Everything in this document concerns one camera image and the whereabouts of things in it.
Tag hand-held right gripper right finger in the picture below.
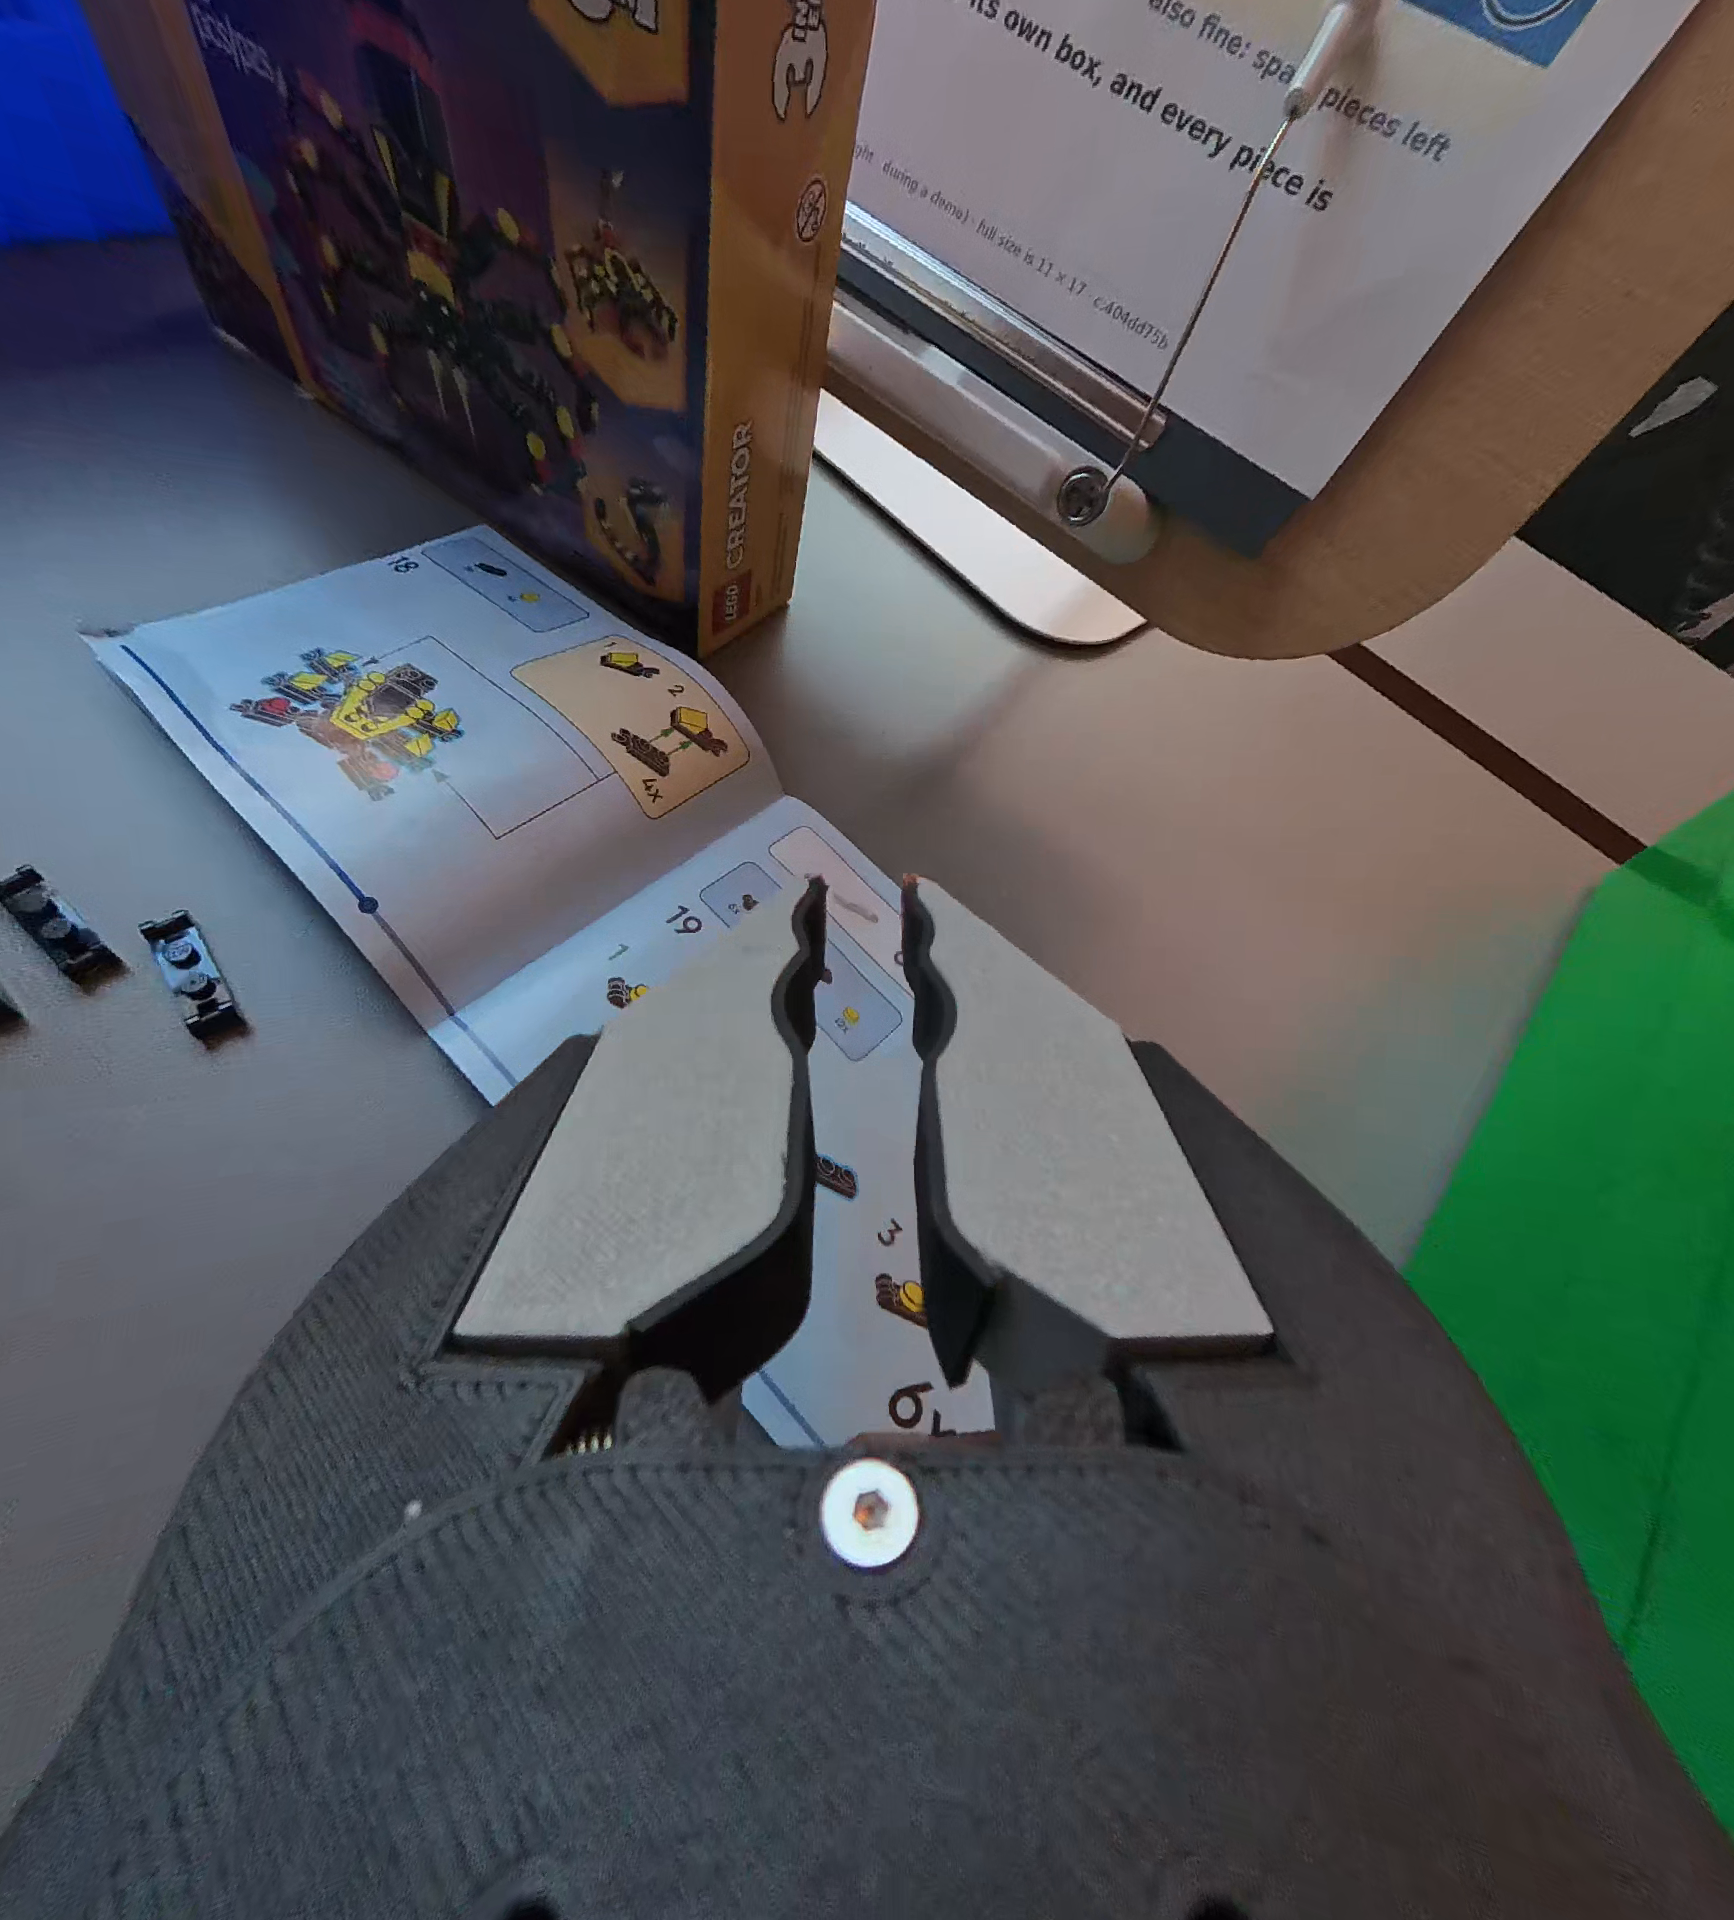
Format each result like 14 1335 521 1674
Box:
900 876 1278 1391

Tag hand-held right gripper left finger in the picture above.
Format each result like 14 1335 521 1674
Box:
451 876 828 1403

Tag lego instruction booklet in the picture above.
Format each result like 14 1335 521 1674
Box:
79 524 1004 1449

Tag purple and yellow lego box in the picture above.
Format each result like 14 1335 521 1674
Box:
79 0 876 658

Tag green plastic bin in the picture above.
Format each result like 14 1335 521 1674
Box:
1406 720 1734 1920

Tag wooden document stand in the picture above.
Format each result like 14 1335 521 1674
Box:
806 0 1734 661

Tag printed instruction sheet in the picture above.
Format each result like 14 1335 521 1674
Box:
845 0 1711 499

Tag metal page holder wire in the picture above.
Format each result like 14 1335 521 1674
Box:
1058 0 1373 528

